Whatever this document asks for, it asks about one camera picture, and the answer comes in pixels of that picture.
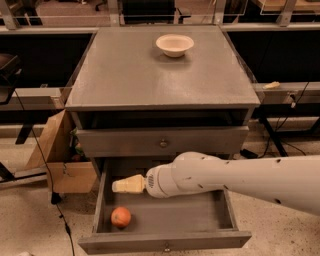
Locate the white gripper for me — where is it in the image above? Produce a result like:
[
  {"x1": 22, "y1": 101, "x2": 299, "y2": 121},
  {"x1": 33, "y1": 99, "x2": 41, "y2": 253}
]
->
[{"x1": 112, "y1": 165, "x2": 177, "y2": 198}]

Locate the orange fruit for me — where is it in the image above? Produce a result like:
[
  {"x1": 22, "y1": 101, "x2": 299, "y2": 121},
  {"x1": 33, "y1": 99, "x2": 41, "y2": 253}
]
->
[{"x1": 111, "y1": 207, "x2": 131, "y2": 228}]

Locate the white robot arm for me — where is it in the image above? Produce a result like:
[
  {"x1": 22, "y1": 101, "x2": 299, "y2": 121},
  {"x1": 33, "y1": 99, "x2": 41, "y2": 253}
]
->
[{"x1": 112, "y1": 152, "x2": 320, "y2": 216}]

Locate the open grey middle drawer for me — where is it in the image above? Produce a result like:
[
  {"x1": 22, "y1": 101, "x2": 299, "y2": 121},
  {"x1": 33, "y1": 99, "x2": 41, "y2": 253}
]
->
[{"x1": 78, "y1": 158, "x2": 251, "y2": 255}]

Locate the closed grey top drawer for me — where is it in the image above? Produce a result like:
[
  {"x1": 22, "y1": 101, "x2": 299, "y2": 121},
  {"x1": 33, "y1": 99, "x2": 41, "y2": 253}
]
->
[{"x1": 77, "y1": 126, "x2": 249, "y2": 157}]

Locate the grey wooden drawer cabinet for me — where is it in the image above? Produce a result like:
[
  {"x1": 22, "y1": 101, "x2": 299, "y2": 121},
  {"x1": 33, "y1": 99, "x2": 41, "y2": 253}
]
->
[{"x1": 66, "y1": 26, "x2": 259, "y2": 172}]

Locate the round metal top knob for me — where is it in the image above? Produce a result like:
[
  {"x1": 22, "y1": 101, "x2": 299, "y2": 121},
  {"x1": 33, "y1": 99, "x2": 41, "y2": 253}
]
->
[{"x1": 159, "y1": 139, "x2": 168, "y2": 148}]

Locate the round metal knob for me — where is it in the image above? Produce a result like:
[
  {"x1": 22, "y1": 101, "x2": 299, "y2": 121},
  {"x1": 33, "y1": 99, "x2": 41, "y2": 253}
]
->
[
  {"x1": 163, "y1": 243, "x2": 171, "y2": 253},
  {"x1": 159, "y1": 139, "x2": 168, "y2": 148}
]

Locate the round metal middle knob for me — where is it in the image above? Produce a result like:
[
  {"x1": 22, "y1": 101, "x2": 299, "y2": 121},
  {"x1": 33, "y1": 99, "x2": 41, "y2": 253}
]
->
[{"x1": 163, "y1": 243, "x2": 171, "y2": 253}]

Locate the brown cardboard box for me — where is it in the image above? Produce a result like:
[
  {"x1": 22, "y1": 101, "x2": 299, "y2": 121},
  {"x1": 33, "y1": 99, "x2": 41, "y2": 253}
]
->
[{"x1": 25, "y1": 110, "x2": 97, "y2": 193}]

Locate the white paper bowl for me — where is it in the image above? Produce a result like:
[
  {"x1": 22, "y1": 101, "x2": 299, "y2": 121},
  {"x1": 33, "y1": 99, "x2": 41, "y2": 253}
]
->
[{"x1": 156, "y1": 34, "x2": 194, "y2": 58}]

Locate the small yellow foam piece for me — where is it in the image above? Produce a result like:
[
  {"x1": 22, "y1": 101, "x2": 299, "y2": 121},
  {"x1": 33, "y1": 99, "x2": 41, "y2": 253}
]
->
[{"x1": 263, "y1": 81, "x2": 280, "y2": 90}]

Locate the black office chair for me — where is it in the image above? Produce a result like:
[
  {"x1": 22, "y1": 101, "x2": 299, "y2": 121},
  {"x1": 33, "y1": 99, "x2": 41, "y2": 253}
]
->
[{"x1": 0, "y1": 53, "x2": 22, "y2": 105}]

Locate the black floor cable left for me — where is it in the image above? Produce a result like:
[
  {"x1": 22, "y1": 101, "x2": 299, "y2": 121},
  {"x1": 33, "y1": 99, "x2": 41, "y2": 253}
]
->
[{"x1": 13, "y1": 89, "x2": 76, "y2": 256}]

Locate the black power adapter with cable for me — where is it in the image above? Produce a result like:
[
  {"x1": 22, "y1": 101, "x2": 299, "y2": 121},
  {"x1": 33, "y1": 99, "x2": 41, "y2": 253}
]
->
[{"x1": 239, "y1": 135, "x2": 307, "y2": 159}]

